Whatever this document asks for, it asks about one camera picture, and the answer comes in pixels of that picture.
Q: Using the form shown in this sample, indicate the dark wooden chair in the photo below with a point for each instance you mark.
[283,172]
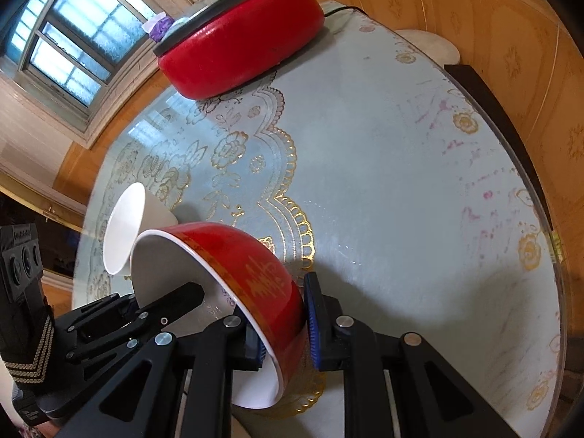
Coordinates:
[497,123]

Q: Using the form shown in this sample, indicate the white bowl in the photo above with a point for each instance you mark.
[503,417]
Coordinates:
[123,232]

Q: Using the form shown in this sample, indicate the purple tissue pack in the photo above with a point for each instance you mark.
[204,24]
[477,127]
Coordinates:
[157,27]

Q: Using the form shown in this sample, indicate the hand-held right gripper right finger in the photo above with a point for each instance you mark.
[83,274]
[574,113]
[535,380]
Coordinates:
[312,324]

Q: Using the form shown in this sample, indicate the white round stool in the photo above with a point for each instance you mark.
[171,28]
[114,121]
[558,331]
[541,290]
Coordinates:
[429,43]

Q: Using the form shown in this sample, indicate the grey pot lid, red knob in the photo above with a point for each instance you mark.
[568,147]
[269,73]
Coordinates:
[219,4]

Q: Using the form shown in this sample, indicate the person's left forearm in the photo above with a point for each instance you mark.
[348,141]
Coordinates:
[27,346]

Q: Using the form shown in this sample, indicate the gold lace-print tablecloth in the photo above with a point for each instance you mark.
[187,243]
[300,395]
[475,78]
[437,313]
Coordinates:
[365,191]

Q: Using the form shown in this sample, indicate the red bowl with gold print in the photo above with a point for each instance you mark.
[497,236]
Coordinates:
[255,273]

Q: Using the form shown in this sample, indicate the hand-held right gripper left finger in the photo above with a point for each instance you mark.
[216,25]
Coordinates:
[253,342]

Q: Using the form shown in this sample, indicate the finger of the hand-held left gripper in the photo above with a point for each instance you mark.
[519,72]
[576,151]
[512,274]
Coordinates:
[100,310]
[173,301]

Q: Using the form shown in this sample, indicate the window with marble frame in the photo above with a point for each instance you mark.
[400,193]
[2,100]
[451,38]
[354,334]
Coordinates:
[68,41]

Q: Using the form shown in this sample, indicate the red electric cooking pot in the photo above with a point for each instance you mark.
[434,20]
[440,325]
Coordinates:
[237,50]

